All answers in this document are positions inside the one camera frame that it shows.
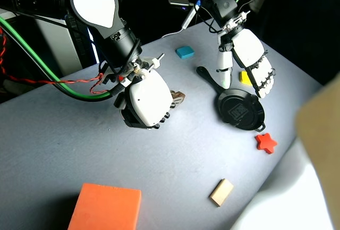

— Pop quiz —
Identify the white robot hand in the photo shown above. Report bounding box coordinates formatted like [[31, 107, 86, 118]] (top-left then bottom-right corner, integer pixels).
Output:
[[216, 29, 277, 99], [113, 68, 177, 131]]

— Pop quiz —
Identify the brown piece of meat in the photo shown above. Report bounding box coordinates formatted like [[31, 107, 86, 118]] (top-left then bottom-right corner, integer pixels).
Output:
[[171, 90, 186, 107]]

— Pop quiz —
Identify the black frying pan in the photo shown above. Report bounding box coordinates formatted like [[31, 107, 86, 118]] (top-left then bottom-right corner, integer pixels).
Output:
[[195, 66, 266, 132]]

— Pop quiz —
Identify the yellow heart block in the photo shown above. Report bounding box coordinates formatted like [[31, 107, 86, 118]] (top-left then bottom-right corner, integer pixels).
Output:
[[240, 71, 253, 86]]

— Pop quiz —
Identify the blue block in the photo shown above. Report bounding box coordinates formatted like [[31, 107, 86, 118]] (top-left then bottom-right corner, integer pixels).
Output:
[[175, 45, 196, 59]]

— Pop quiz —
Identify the silver flat device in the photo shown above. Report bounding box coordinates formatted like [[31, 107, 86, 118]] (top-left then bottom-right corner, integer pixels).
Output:
[[167, 0, 191, 10]]

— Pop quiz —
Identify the white and black column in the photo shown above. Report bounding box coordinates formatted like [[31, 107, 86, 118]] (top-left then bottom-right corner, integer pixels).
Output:
[[0, 6, 100, 78]]

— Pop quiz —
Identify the red star block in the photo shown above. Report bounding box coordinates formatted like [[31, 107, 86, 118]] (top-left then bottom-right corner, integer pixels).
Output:
[[254, 132, 278, 155]]

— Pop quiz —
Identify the tan cardboard piece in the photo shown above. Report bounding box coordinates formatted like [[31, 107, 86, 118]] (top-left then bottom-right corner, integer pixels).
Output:
[[296, 70, 340, 230]]

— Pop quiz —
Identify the orange box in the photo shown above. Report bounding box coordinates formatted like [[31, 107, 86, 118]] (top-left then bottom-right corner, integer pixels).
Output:
[[67, 183, 142, 230]]

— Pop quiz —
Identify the wooden rectangular block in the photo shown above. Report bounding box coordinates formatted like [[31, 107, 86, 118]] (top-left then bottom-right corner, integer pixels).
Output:
[[209, 178, 235, 208]]

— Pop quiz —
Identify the white sheet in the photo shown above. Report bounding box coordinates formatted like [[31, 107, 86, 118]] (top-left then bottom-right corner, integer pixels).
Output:
[[229, 137, 335, 230]]

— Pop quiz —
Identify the white cable with plug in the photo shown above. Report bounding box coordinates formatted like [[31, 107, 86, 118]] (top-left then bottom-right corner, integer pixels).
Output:
[[161, 0, 200, 39]]

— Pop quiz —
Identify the red twisted wire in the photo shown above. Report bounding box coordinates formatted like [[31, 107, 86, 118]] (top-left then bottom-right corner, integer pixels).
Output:
[[0, 27, 125, 95]]

